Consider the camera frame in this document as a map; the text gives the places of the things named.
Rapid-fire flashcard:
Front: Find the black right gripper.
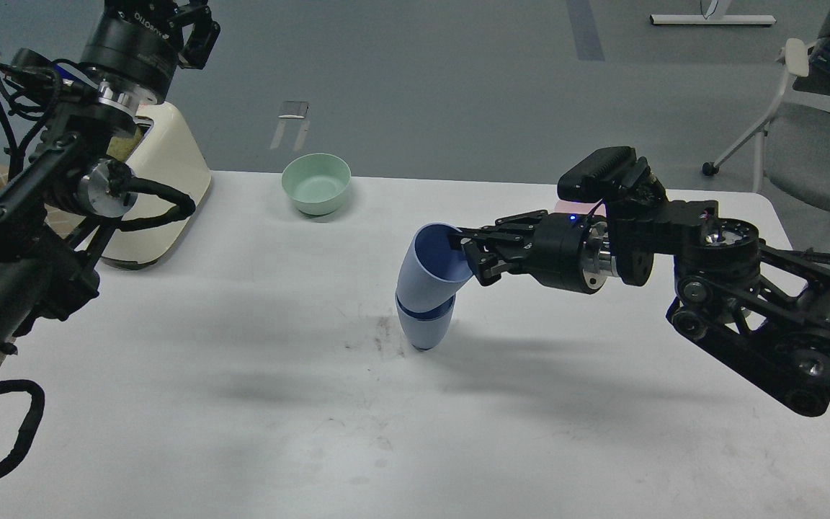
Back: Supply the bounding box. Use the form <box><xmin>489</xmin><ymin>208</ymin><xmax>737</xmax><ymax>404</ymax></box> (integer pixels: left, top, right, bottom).
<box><xmin>447</xmin><ymin>210</ymin><xmax>616</xmax><ymax>293</ymax></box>

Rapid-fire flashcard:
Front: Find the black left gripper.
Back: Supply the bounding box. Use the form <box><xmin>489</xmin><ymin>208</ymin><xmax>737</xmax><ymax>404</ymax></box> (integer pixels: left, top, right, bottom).
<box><xmin>82</xmin><ymin>1</ymin><xmax>220</xmax><ymax>102</ymax></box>

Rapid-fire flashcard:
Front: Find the blue cup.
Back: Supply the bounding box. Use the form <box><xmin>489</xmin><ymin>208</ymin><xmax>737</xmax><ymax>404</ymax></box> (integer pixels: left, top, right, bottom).
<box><xmin>396</xmin><ymin>223</ymin><xmax>473</xmax><ymax>314</ymax></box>
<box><xmin>396</xmin><ymin>296</ymin><xmax>457</xmax><ymax>351</ymax></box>

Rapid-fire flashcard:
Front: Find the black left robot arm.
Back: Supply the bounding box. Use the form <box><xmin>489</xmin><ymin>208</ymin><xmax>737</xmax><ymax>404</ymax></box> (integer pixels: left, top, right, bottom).
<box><xmin>0</xmin><ymin>1</ymin><xmax>220</xmax><ymax>358</ymax></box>

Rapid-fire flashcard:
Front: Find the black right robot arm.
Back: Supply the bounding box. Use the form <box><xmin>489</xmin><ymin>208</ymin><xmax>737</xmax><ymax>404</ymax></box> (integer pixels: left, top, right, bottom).
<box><xmin>441</xmin><ymin>200</ymin><xmax>830</xmax><ymax>417</ymax></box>

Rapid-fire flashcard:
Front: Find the pink bowl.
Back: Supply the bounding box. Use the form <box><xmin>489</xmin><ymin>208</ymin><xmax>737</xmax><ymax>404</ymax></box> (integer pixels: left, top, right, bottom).
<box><xmin>553</xmin><ymin>200</ymin><xmax>607</xmax><ymax>217</ymax></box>

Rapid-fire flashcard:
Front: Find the cream white toaster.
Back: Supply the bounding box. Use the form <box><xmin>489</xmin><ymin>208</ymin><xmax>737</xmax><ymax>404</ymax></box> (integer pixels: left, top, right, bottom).
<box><xmin>102</xmin><ymin>102</ymin><xmax>211</xmax><ymax>270</ymax></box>

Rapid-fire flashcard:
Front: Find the toast slice front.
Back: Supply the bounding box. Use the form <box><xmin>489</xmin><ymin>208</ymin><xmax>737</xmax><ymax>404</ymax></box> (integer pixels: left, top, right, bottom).
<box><xmin>106</xmin><ymin>118</ymin><xmax>153</xmax><ymax>162</ymax></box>

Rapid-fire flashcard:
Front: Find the mint green bowl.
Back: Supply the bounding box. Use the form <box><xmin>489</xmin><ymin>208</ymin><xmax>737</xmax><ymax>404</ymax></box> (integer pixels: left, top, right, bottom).
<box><xmin>281</xmin><ymin>152</ymin><xmax>352</xmax><ymax>216</ymax></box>

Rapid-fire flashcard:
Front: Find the white stand base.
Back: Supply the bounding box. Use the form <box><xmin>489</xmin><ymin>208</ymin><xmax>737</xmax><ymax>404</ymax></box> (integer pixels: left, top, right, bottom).
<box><xmin>649</xmin><ymin>14</ymin><xmax>777</xmax><ymax>27</ymax></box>

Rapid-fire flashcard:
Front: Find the white office chair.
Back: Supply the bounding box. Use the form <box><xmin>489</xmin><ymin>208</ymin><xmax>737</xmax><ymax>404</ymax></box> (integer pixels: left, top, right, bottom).
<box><xmin>701</xmin><ymin>10</ymin><xmax>830</xmax><ymax>212</ymax></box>

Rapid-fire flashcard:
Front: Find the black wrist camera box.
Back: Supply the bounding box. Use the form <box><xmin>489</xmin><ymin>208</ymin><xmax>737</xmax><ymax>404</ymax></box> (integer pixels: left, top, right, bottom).
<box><xmin>557</xmin><ymin>146</ymin><xmax>651</xmax><ymax>203</ymax></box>

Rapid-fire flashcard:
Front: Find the black cable loop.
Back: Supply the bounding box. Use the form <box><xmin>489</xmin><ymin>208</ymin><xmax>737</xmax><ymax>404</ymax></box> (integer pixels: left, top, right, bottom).
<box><xmin>0</xmin><ymin>380</ymin><xmax>46</xmax><ymax>519</ymax></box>

